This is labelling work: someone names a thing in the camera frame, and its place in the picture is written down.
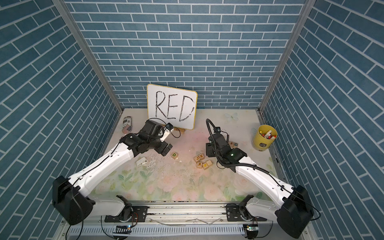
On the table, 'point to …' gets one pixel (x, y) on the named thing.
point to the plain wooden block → (209, 162)
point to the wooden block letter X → (201, 156)
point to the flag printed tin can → (127, 124)
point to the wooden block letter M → (199, 165)
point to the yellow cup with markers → (265, 136)
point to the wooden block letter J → (196, 158)
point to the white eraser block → (141, 161)
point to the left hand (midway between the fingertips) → (169, 141)
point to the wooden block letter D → (174, 155)
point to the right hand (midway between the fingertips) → (213, 145)
